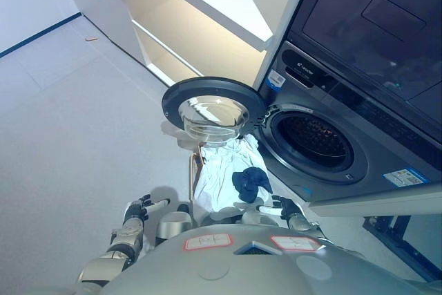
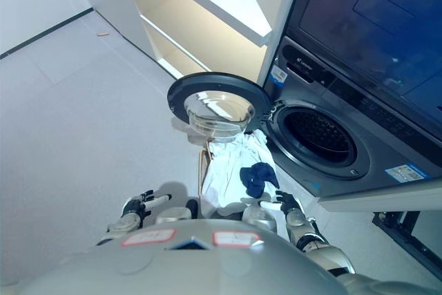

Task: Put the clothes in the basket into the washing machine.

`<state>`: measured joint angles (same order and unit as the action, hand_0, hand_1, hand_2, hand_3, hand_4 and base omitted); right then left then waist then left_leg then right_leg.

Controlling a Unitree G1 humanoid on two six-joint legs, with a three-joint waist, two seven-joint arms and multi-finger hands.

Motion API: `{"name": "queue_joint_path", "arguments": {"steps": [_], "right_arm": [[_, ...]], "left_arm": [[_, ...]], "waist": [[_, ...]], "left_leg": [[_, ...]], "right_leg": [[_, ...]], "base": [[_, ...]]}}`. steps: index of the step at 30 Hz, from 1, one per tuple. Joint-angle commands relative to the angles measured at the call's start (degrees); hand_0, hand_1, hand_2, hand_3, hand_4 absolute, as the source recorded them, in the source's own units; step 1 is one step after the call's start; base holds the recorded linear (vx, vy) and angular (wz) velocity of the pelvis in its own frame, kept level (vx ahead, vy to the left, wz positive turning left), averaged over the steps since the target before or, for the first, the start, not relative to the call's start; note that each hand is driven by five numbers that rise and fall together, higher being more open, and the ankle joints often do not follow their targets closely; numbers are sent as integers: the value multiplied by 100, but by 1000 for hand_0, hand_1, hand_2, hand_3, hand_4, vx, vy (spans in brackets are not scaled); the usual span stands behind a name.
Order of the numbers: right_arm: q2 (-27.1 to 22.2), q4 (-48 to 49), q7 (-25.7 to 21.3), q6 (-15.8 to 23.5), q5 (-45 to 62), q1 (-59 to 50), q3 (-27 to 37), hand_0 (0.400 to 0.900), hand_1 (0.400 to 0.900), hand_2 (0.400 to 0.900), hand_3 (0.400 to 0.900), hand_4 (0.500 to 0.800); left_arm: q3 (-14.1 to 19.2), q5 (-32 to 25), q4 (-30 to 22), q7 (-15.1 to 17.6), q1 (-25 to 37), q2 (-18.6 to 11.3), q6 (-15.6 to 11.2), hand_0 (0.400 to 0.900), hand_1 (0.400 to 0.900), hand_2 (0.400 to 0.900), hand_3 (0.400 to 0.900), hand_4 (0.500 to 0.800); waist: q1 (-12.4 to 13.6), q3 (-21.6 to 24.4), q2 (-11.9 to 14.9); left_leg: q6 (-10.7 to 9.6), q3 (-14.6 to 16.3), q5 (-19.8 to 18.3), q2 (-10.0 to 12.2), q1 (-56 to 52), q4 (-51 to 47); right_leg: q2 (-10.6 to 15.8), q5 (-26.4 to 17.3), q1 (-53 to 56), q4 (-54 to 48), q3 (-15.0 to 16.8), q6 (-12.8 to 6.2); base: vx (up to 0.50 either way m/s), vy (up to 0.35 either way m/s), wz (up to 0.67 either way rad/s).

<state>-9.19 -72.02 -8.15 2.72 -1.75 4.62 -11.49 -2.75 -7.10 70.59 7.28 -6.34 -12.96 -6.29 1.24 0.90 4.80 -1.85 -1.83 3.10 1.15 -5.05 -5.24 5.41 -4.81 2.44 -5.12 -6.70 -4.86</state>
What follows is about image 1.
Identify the blue white energy sticker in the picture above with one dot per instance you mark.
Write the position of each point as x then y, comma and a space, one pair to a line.
403, 177

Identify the round glass washing machine door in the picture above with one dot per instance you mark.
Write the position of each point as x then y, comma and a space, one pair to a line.
210, 115

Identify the grey front-load washing machine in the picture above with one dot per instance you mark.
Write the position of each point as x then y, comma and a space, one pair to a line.
373, 157

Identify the dark blue garment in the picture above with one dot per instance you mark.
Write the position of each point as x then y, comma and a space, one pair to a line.
250, 182

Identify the white fabric wooden-frame laundry hamper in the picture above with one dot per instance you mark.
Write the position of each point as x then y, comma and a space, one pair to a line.
221, 177

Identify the red-bordered white torso label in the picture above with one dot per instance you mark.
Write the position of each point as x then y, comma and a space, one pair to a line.
207, 242
293, 243

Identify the white open shelf cabinet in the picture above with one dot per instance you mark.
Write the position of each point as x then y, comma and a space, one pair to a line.
214, 1

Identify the black metal stand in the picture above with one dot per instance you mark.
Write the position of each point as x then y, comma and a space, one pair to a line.
400, 239

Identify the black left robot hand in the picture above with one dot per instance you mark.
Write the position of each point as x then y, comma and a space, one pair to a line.
136, 209

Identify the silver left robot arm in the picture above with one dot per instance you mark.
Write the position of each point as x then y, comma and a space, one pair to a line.
117, 246

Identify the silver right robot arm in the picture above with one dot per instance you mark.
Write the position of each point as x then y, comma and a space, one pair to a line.
304, 224

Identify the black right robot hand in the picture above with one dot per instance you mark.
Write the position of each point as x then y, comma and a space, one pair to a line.
286, 209

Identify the silver robot torso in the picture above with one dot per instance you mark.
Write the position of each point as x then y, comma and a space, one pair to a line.
221, 271

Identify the white barcode sticker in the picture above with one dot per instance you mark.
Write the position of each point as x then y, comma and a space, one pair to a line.
277, 77

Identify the small orange floor scrap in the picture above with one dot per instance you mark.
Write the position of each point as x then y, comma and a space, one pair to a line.
91, 38

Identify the dark stacked dryer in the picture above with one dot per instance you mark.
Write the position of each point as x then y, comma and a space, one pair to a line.
366, 22

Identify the white crumpled garment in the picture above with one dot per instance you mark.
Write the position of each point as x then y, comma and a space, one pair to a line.
249, 144

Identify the white washing machine platform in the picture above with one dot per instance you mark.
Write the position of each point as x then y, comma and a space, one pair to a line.
373, 205

